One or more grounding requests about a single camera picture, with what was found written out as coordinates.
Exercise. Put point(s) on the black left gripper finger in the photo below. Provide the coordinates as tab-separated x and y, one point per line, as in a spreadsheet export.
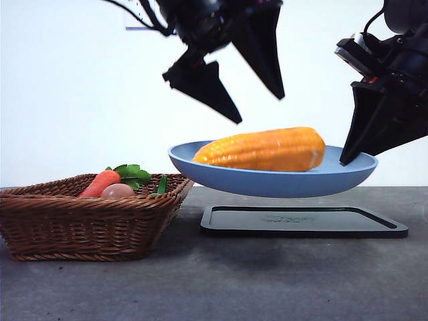
204	87
264	50

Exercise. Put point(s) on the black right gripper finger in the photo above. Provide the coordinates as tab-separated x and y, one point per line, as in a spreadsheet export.
398	130
366	110

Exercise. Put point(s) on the yellow corn cob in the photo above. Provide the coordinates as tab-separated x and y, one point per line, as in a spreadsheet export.
261	150

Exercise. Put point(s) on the blue round plate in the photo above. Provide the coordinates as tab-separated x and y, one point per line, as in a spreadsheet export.
267	185

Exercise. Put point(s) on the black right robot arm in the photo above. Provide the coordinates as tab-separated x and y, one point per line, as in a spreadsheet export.
408	57

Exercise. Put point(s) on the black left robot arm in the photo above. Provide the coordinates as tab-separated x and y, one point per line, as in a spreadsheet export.
200	20

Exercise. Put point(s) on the brown wicker basket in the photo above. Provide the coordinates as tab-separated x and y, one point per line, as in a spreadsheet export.
83	227

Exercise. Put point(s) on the pale pink egg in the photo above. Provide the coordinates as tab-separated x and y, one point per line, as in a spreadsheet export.
117	191

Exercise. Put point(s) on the black rectangular tray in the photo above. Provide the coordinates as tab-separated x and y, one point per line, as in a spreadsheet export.
301	230

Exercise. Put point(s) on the orange carrot with green leaves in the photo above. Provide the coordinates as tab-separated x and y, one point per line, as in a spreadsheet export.
100	184

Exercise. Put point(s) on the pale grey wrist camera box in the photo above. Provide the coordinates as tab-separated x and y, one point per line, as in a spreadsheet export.
354	53

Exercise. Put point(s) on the white wall socket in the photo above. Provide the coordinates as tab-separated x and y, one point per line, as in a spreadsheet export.
133	28

